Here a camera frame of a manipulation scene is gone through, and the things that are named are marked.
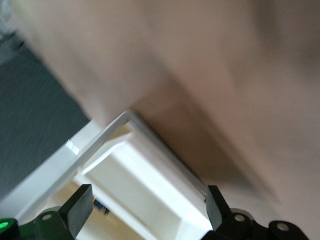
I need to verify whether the dark grey floor mat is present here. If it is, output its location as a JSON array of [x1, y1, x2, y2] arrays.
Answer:
[[0, 47, 92, 201]]

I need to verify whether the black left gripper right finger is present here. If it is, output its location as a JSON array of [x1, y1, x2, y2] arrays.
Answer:
[[201, 184, 307, 240]]

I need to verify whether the white beige drawer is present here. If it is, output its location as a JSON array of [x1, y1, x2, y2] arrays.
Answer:
[[74, 119, 211, 240]]

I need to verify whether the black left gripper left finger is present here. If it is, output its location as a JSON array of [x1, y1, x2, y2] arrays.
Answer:
[[0, 184, 94, 240]]

